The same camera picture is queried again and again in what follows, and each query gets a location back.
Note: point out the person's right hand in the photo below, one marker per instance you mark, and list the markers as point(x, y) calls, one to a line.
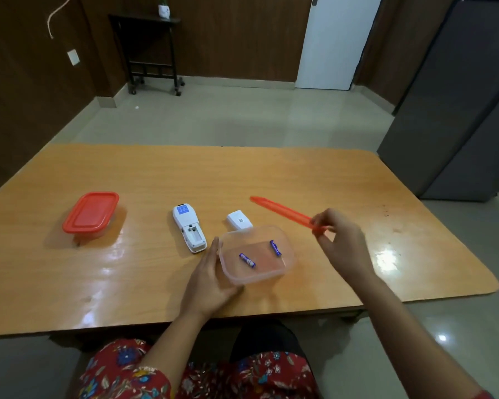
point(347, 249)

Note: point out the person's left hand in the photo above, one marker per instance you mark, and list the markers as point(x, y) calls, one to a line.
point(203, 286)

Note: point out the person's right thumb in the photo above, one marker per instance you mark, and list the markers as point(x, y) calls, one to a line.
point(322, 240)

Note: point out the person's left thumb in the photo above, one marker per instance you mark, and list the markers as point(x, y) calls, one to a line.
point(233, 290)

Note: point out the clear plastic container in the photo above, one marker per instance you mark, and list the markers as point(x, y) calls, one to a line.
point(270, 270)

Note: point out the red container lid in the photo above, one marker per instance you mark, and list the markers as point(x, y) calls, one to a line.
point(280, 209)

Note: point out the person's left forearm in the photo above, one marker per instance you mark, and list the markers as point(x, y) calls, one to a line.
point(174, 353)

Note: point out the person's right forearm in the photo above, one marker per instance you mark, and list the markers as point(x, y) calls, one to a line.
point(411, 340)

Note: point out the blue battery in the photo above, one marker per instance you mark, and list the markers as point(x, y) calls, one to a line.
point(247, 260)
point(275, 248)

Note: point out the black trousers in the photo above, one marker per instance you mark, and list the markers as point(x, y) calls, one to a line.
point(266, 338)

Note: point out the white battery cover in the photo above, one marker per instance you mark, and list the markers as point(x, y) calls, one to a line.
point(239, 220)

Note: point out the white remote control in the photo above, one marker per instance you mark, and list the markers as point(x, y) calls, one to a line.
point(187, 224)

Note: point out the red floral garment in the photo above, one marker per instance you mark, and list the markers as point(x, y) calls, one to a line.
point(253, 378)

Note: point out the red-lidded plastic container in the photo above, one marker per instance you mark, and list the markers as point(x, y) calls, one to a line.
point(90, 213)

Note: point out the grey cabinet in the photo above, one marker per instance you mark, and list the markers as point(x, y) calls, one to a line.
point(453, 99)

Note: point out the white door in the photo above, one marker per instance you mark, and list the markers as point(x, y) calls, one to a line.
point(337, 41)

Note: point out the small white device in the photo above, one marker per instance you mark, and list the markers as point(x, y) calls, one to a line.
point(164, 11)

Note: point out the black side table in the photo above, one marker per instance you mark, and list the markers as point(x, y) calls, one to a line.
point(145, 24)

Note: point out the white wall socket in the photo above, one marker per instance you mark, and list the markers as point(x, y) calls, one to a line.
point(73, 57)

